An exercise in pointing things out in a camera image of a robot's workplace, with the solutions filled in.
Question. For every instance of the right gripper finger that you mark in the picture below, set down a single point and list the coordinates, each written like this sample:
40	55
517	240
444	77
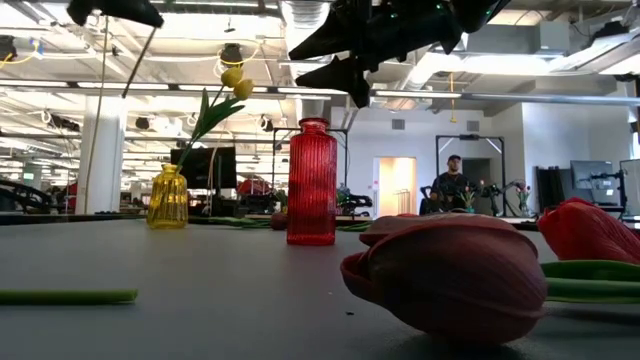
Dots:
345	75
335	35

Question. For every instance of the black monitor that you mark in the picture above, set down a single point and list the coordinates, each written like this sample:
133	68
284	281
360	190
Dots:
202	167

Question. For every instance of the yellow artificial tulip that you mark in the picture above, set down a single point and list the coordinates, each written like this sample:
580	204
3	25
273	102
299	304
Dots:
244	89
232	76

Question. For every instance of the black panel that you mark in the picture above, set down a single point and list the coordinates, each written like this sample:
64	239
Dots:
550	189

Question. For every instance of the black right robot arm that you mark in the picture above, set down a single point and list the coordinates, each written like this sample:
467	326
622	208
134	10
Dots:
480	12

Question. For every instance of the white round pillar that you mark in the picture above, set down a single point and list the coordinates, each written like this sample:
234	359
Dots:
102	155

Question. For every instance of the black ceiling lamp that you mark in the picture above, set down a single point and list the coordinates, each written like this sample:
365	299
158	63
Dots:
231	52

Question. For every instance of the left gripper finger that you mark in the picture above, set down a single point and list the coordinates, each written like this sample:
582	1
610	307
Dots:
120	10

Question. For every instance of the computer monitor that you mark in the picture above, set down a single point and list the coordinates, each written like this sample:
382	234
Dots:
631	182
592	175

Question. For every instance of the dark red artificial tulip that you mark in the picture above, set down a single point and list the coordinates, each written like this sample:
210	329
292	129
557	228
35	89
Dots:
278	220
450	285

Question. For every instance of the yellow ribbed glass vase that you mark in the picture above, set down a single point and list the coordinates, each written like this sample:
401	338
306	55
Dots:
167	200

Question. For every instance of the person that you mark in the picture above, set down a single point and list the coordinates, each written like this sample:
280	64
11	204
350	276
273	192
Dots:
452	185

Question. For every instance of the red ribbed glass vase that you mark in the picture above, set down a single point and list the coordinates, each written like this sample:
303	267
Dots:
311	185

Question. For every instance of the silver ventilation duct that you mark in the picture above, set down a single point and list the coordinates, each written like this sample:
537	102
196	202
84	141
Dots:
305	15

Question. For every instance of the distant potted flowers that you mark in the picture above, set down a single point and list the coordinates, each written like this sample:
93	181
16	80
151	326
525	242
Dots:
522	192
468	197

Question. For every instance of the distant black machine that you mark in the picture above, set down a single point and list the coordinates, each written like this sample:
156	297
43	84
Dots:
22	197

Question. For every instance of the white artificial tulip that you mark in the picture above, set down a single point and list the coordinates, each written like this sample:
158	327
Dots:
67	296

